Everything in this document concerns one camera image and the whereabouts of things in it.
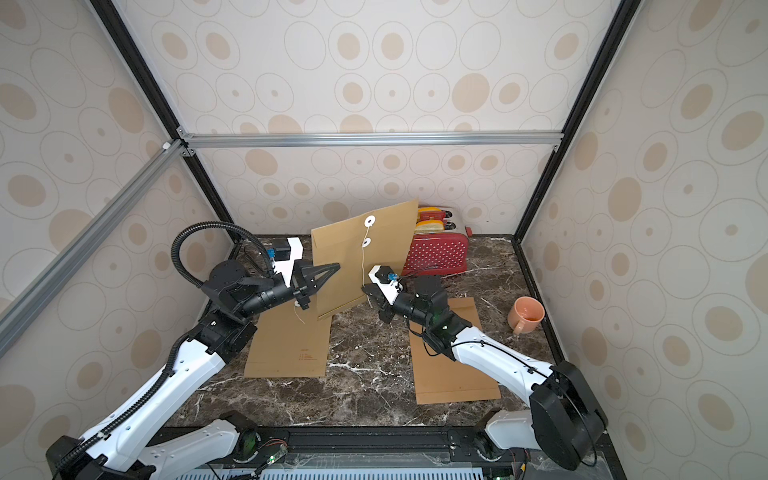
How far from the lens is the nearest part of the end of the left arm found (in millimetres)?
550

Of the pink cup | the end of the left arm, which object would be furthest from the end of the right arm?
the pink cup

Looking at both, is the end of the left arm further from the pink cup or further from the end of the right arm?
the pink cup
